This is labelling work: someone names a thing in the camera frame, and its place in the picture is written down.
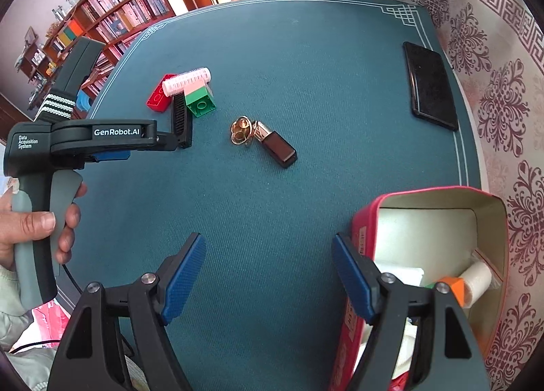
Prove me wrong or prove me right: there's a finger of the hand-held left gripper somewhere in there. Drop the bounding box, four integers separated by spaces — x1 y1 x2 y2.
155 131 178 151
87 150 132 162

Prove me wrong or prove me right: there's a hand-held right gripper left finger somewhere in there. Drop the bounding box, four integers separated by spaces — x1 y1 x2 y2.
47 232 207 391

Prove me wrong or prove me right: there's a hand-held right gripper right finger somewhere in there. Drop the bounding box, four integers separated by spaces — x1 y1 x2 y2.
331 233 494 391

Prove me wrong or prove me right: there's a red tin box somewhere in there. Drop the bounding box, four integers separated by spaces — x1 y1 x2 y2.
329 186 509 391

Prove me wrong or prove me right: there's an orange and green toy brick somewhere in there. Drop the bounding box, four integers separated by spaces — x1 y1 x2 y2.
425 276 464 304

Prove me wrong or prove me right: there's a white roll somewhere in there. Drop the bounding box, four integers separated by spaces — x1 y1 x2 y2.
459 261 500 307

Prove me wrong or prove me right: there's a green felt desktop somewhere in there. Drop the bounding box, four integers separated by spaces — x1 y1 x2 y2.
55 0 483 391

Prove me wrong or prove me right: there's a person's left hand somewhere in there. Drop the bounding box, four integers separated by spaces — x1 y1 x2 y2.
0 183 88 273

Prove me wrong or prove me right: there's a red toy brick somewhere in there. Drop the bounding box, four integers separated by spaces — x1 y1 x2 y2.
146 73 179 113

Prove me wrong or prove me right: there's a green and pink toy brick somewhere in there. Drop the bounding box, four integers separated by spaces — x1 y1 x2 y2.
184 80 217 117

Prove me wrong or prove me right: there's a pink hair roller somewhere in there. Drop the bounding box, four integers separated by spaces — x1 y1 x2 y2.
162 67 212 96

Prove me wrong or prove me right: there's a small wooden shelf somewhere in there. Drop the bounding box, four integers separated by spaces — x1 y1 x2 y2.
17 25 58 107

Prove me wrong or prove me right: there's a red patterned cloth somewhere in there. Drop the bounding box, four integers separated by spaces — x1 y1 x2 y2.
32 301 75 334

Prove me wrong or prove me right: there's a black smartphone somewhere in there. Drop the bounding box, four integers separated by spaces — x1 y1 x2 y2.
403 41 460 132

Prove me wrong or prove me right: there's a patterned white tablecloth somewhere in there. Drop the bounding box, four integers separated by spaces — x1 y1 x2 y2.
304 0 544 391

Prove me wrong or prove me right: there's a gold key ring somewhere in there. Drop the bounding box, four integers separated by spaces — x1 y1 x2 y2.
229 117 258 147

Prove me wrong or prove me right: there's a black cable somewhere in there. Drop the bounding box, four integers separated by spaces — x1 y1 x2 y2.
6 262 137 358

